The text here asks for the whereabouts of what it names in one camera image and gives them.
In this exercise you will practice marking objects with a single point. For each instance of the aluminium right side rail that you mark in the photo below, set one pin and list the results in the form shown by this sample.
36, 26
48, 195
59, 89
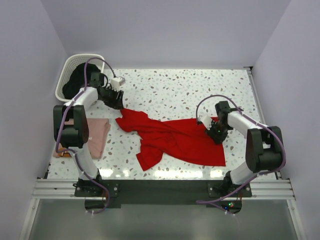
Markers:
276, 171

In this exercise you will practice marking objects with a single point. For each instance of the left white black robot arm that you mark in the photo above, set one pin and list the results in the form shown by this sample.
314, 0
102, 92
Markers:
70, 125

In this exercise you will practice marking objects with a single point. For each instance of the red t shirt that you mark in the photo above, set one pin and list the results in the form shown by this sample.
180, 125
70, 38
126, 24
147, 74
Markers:
182, 139

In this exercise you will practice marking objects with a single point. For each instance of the white plastic laundry basket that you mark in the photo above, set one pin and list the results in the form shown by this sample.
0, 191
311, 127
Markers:
69, 66

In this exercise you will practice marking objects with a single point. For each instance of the black garment in basket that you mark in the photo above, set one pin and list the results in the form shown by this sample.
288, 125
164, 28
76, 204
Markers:
77, 79

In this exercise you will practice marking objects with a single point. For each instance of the folded pink t shirt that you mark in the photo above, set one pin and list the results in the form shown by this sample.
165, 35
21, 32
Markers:
98, 130

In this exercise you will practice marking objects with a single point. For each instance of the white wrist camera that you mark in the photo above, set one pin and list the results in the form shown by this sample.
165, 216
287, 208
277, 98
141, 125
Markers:
116, 83
206, 121

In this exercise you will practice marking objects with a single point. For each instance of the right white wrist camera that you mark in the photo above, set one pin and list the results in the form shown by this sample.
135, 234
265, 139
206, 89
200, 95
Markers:
206, 121

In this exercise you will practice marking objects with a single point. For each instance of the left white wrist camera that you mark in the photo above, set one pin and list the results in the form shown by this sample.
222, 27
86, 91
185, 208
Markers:
116, 83

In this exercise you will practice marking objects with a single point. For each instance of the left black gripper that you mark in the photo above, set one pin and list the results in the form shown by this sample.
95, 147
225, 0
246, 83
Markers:
117, 103

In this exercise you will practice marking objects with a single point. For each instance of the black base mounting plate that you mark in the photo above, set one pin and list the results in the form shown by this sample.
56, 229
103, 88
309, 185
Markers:
149, 192

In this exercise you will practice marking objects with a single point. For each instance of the aluminium front rail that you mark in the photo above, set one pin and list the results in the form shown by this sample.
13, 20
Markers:
261, 189

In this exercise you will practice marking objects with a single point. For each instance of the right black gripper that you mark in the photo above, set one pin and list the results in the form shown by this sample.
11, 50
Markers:
218, 139

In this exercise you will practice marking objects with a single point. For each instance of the aluminium rail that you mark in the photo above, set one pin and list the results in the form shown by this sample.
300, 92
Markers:
276, 171
261, 189

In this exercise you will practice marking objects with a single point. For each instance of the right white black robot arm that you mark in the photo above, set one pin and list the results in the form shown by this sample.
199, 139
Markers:
264, 149

